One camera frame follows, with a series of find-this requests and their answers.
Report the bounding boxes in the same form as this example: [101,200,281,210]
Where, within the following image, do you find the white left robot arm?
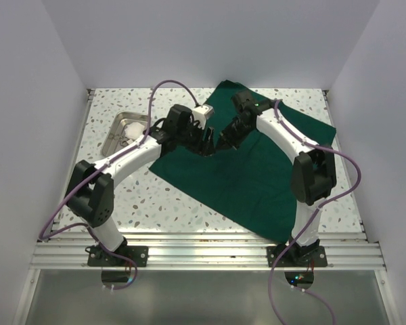
[66,104,215,266]

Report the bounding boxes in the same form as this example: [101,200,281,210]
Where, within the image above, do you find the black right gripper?
[215,118,254,152]

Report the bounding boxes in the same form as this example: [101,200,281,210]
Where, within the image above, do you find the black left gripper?
[177,118,215,156]

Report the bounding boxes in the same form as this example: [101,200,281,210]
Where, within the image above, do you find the stainless steel instrument tray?
[101,111,149,156]

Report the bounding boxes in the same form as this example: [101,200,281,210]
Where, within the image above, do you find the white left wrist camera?
[191,104,214,129]

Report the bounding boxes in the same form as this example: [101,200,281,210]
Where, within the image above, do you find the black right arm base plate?
[266,241,328,267]

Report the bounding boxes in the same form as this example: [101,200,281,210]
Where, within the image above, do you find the green surgical drape cloth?
[148,79,338,245]

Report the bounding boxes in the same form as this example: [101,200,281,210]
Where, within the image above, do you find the steel hemostat forceps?
[108,133,129,146]

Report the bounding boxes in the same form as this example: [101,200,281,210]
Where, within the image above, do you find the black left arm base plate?
[85,245,149,267]

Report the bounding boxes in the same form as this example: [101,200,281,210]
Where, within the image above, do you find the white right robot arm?
[216,90,336,266]

